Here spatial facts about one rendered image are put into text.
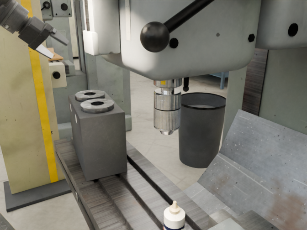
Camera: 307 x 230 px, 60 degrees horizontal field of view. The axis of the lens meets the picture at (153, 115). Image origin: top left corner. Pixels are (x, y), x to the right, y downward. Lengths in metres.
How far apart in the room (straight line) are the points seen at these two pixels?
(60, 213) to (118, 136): 1.54
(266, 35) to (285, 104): 0.35
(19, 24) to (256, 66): 0.70
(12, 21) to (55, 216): 1.57
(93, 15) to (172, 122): 0.21
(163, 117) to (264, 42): 0.19
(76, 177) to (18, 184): 1.67
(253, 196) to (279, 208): 0.07
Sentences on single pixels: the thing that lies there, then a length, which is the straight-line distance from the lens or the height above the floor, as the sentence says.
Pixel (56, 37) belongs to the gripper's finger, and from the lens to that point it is 0.93.
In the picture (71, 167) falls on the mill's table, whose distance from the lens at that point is 0.85.
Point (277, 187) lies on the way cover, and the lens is 0.75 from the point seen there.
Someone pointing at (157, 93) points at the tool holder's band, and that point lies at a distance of 0.44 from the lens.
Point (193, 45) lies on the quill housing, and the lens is 0.34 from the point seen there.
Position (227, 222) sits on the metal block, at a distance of 0.44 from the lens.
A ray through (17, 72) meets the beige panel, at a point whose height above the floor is 0.99.
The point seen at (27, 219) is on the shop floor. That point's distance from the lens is 2.24.
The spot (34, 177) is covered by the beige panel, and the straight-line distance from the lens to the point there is 2.44.
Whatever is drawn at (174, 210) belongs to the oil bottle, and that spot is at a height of 1.05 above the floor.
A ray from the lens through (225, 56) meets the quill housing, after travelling 0.38.
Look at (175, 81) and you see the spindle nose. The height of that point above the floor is 1.29.
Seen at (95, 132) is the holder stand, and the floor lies 1.10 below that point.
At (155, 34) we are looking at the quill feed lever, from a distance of 0.26.
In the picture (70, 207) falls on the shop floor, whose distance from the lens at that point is 2.24.
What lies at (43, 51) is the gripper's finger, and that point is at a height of 1.27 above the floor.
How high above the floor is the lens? 1.39
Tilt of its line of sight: 21 degrees down
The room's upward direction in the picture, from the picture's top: straight up
